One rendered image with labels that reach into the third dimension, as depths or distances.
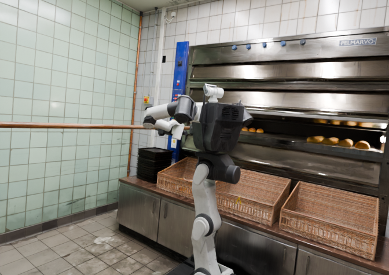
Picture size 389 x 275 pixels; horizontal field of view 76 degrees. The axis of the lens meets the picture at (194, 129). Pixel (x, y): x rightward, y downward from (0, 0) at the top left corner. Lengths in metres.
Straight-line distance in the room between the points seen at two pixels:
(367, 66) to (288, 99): 0.61
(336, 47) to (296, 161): 0.99
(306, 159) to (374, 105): 0.64
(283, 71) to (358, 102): 0.64
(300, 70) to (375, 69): 0.52
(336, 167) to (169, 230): 1.51
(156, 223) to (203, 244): 0.85
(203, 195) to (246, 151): 0.96
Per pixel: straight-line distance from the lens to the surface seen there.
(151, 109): 1.60
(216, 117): 1.42
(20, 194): 2.89
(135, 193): 2.64
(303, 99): 2.33
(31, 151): 2.82
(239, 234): 2.04
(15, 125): 1.41
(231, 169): 1.53
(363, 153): 2.27
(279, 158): 2.37
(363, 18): 2.43
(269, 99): 2.40
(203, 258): 1.80
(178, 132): 1.79
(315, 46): 2.42
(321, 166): 2.30
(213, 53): 2.77
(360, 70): 2.31
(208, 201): 1.65
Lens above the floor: 1.32
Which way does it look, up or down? 3 degrees down
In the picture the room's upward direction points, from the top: 5 degrees clockwise
